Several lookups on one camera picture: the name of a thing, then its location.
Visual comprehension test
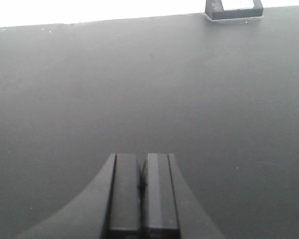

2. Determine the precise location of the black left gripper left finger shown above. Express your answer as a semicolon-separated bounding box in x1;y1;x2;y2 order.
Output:
18;153;141;239

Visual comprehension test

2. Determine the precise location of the white socket in black housing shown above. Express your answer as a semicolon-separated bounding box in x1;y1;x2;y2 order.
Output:
205;0;264;20

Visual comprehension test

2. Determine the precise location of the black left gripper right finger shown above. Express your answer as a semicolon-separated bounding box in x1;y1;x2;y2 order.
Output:
142;153;225;239

